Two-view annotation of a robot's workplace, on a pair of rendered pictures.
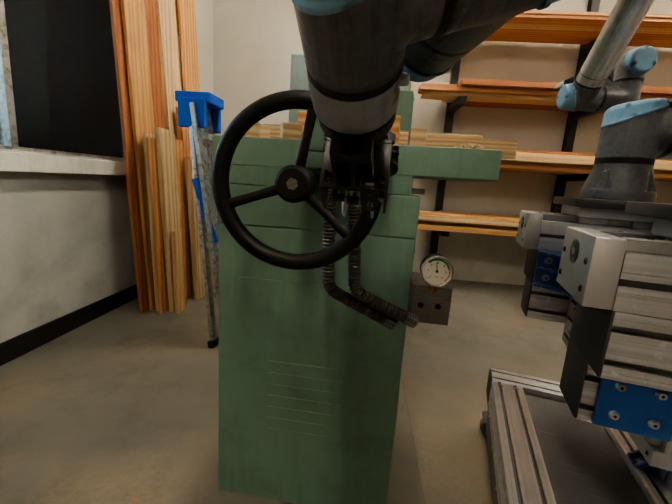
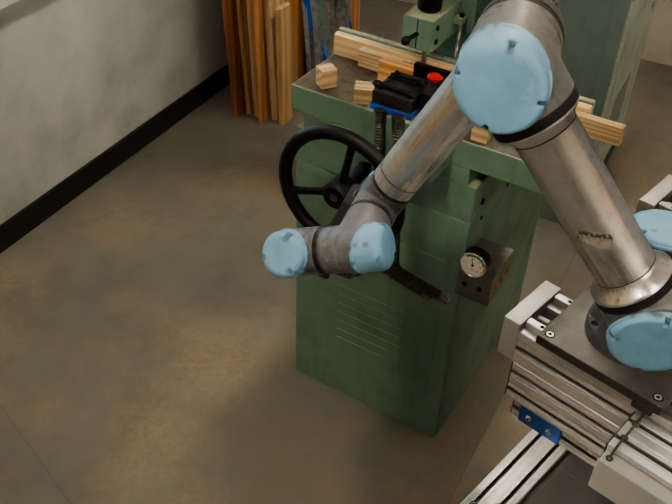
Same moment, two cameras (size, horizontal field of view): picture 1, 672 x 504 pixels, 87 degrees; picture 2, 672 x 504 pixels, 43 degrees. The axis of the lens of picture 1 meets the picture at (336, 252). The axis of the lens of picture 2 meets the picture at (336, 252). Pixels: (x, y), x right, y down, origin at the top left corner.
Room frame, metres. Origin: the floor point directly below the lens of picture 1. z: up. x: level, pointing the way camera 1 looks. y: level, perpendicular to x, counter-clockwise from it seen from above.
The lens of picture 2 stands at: (-0.68, -0.45, 1.79)
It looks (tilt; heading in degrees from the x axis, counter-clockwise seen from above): 39 degrees down; 23
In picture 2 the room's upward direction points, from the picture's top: 2 degrees clockwise
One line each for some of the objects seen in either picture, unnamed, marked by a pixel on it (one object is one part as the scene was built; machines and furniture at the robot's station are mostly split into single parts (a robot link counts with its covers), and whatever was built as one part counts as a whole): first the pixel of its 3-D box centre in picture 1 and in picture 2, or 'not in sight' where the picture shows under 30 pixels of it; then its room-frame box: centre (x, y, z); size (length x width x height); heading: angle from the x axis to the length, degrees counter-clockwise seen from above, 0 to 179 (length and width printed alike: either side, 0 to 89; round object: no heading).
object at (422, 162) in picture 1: (352, 159); (425, 125); (0.82, -0.02, 0.87); 0.61 x 0.30 x 0.06; 83
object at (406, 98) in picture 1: (395, 115); not in sight; (1.10, -0.15, 1.02); 0.09 x 0.07 x 0.12; 83
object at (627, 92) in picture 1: (617, 100); not in sight; (1.15, -0.82, 1.12); 0.11 x 0.08 x 0.11; 85
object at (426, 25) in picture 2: not in sight; (432, 25); (0.95, 0.03, 1.03); 0.14 x 0.07 x 0.09; 173
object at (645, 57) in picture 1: (631, 65); not in sight; (1.15, -0.84, 1.21); 0.11 x 0.08 x 0.09; 175
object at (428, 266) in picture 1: (435, 273); (475, 264); (0.69, -0.20, 0.65); 0.06 x 0.04 x 0.08; 83
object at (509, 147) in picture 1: (388, 143); (482, 93); (0.91, -0.11, 0.92); 0.60 x 0.02 x 0.04; 83
